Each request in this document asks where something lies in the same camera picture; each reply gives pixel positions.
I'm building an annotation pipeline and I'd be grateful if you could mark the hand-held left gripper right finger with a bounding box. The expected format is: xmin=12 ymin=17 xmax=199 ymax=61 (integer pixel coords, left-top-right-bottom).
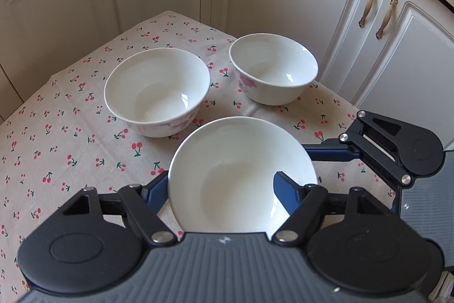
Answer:
xmin=271 ymin=171 xmax=390 ymax=247

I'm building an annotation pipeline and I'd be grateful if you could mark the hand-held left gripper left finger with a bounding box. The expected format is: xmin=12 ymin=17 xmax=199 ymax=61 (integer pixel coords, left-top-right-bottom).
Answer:
xmin=63 ymin=171 xmax=177 ymax=247

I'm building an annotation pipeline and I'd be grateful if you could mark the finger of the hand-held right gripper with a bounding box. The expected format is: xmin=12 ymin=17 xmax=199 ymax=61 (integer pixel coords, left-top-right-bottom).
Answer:
xmin=301 ymin=109 xmax=414 ymax=188

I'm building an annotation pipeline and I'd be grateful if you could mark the cherry print tablecloth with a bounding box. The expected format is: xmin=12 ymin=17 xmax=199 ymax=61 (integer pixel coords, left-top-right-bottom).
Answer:
xmin=0 ymin=10 xmax=403 ymax=300

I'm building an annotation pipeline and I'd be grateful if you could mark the white bowl with pink flowers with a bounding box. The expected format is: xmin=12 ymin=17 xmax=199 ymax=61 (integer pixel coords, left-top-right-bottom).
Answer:
xmin=229 ymin=34 xmax=319 ymax=106
xmin=168 ymin=116 xmax=318 ymax=236
xmin=104 ymin=48 xmax=211 ymax=138

